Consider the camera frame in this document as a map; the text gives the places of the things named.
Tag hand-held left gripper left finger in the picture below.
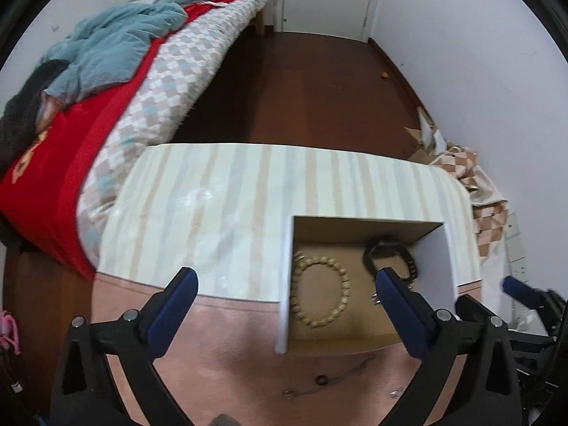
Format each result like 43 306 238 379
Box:
49 267 199 426

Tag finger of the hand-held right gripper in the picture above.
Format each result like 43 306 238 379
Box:
456 295 557 352
502 276 568 320

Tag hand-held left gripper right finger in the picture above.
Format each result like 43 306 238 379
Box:
375 267 523 426

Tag cardboard box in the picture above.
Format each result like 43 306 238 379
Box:
276 215 459 355

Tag white power strip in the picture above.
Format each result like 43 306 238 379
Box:
502 212 540 334

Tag striped table cloth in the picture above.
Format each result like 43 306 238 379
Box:
95 143 484 307

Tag diamond patterned cloth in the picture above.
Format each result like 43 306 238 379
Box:
427 141 509 259

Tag cardboard scraps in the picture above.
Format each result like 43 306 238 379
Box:
403 105 450 163

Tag bed with red blanket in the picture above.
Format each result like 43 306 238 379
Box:
0 1 232 281

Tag diamond patterned quilt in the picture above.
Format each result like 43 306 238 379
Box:
75 0 269 272

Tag pink cloth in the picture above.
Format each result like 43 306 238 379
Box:
37 91 68 128

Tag dark grey cloth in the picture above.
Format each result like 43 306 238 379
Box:
0 59 70 175

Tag teal blanket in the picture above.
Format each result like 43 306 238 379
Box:
41 0 271 101

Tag black bracelet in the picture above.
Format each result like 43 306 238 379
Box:
363 239 420 283

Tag beige beaded bracelet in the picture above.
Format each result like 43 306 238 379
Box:
290 251 351 330

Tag thin chain necklace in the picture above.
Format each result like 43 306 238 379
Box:
283 355 372 399

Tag black cable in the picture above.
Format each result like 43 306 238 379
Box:
0 350 28 426

